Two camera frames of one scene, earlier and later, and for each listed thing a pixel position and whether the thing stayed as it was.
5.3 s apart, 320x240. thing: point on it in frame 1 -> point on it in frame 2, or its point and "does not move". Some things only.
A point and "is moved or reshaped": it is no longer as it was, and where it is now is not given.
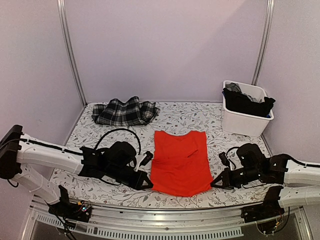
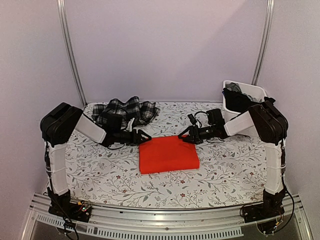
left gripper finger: (146, 179) -> (140, 131)
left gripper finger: (146, 187) -> (142, 141)
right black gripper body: (235, 181) -> (201, 136)
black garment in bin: (237, 101) does not move
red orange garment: (180, 165) is moved or reshaped
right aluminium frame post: (269, 13) does not move
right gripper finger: (220, 177) -> (188, 129)
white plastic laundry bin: (239, 123) does not move
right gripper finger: (224, 186) -> (188, 140)
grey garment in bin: (233, 86) does not move
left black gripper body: (130, 181) -> (129, 140)
